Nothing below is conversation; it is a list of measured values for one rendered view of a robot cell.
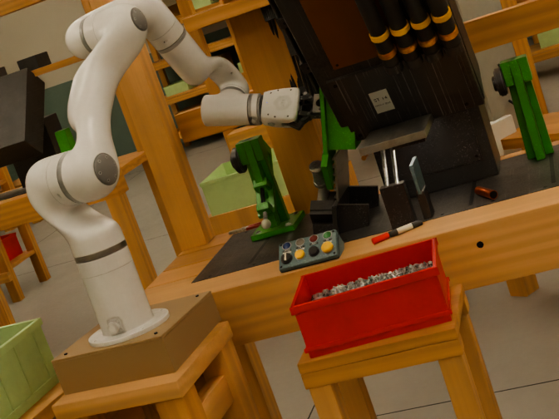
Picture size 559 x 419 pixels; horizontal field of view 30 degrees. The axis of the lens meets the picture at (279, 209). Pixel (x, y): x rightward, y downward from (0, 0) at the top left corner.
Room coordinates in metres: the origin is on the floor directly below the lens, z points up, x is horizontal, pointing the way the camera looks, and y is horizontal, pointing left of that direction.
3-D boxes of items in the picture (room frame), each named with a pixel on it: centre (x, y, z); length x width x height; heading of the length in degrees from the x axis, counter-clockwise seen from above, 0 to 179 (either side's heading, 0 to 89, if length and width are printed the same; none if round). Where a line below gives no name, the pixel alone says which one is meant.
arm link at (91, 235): (2.31, 0.43, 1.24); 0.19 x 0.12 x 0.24; 53
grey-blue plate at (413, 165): (2.49, -0.34, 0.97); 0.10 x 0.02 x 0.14; 163
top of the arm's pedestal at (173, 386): (2.28, 0.41, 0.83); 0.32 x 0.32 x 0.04; 68
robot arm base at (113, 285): (2.28, 0.41, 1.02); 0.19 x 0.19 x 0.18
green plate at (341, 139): (2.63, -0.22, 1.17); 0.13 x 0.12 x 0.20; 73
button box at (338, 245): (2.44, -0.04, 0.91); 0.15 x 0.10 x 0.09; 73
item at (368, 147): (2.55, -0.35, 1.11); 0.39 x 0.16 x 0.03; 163
